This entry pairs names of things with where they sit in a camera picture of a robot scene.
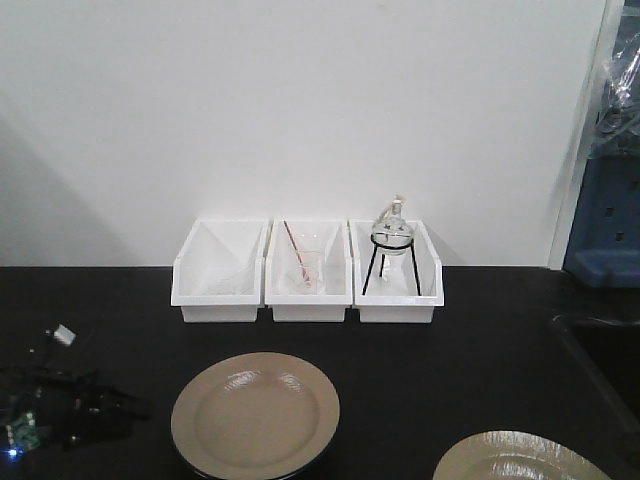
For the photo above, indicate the beige round plate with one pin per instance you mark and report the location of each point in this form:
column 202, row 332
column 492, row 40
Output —
column 504, row 454
column 262, row 415

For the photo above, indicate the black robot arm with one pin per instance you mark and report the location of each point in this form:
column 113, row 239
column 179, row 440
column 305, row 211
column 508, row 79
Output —
column 42, row 405

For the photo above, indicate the clear glass beaker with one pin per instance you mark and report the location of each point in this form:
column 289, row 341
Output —
column 311, row 249

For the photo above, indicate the middle white storage bin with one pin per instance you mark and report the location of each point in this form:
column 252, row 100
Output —
column 337, row 294

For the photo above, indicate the white storage bin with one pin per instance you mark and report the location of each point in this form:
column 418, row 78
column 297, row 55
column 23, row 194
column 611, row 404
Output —
column 394, row 300
column 218, row 273
column 337, row 294

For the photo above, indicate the red glass stirring rod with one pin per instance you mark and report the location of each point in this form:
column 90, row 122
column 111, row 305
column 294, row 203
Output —
column 305, row 274

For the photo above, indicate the round glass flask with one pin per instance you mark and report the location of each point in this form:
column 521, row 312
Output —
column 391, row 233

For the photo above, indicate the right white storage bin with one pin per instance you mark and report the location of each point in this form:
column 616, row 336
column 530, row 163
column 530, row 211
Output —
column 394, row 300

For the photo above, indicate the left white storage bin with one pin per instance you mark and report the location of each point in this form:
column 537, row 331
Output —
column 218, row 273

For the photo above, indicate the blue pegboard drying rack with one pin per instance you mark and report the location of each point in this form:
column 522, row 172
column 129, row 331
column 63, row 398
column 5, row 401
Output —
column 603, row 249

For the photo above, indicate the black lab sink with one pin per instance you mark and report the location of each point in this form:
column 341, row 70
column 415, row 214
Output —
column 608, row 351

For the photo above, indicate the clear plastic wrap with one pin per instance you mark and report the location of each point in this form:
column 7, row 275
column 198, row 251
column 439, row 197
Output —
column 617, row 123

